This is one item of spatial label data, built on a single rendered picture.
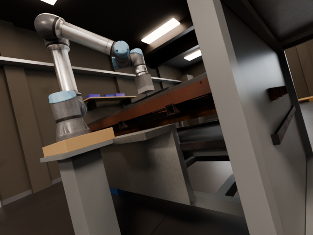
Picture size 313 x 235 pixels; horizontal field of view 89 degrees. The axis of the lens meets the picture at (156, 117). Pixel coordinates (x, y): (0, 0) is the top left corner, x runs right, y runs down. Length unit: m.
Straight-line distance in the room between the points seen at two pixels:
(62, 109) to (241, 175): 0.73
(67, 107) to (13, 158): 3.17
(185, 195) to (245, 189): 0.54
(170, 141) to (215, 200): 0.35
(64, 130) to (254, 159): 0.73
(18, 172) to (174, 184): 3.41
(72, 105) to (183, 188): 0.64
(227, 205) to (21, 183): 3.61
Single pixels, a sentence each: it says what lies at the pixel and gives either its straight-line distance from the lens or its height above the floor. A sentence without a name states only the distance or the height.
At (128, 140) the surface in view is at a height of 0.66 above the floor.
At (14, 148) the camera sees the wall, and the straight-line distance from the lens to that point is 3.95.
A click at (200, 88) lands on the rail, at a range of 0.68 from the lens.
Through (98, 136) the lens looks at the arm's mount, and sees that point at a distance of 0.80.
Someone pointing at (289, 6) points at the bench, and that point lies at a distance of 1.01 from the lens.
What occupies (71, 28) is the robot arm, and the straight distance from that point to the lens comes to 0.97.
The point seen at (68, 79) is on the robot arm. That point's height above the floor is 1.05.
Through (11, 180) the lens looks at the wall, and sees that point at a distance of 3.94.
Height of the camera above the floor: 0.71
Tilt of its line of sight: 1 degrees up
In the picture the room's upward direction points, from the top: 15 degrees counter-clockwise
